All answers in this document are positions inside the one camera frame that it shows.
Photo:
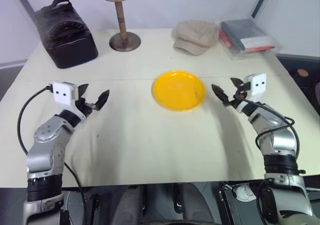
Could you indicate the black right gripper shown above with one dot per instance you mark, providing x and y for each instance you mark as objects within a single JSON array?
[{"x": 239, "y": 96}]

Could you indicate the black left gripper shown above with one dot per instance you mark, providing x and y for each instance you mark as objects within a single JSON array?
[{"x": 83, "y": 107}]

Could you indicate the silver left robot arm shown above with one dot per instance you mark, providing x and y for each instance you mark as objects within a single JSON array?
[{"x": 43, "y": 145}]

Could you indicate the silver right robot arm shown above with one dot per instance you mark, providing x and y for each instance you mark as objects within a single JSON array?
[{"x": 280, "y": 137}]

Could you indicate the yellow plate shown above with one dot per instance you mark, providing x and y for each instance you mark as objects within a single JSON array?
[{"x": 178, "y": 90}]

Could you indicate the clear plastic bag of books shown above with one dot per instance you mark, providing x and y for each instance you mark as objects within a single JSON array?
[{"x": 248, "y": 37}]

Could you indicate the black leather bag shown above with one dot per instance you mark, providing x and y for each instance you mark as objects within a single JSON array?
[{"x": 67, "y": 45}]

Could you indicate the beige flat cap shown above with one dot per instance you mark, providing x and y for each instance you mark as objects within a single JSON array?
[{"x": 195, "y": 36}]

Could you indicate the cream tablecloth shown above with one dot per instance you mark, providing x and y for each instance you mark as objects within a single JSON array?
[{"x": 140, "y": 140}]

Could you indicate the dark blue chair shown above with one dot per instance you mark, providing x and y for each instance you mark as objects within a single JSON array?
[{"x": 300, "y": 65}]

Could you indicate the round wooden knob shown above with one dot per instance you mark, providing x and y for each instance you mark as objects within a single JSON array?
[{"x": 302, "y": 73}]

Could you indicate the wooden hat stand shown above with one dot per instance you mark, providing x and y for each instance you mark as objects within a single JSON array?
[{"x": 121, "y": 22}]

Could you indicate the crumpled white cloth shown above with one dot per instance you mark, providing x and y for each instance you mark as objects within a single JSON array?
[{"x": 243, "y": 192}]

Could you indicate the dark grey rounded shape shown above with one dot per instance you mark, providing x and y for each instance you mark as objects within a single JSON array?
[{"x": 130, "y": 205}]

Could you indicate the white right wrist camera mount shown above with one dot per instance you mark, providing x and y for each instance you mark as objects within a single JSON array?
[{"x": 257, "y": 85}]

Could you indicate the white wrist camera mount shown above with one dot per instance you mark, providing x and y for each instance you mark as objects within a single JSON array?
[
  {"x": 63, "y": 92},
  {"x": 257, "y": 85}
]

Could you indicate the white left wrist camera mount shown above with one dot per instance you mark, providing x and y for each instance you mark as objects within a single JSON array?
[{"x": 63, "y": 92}]

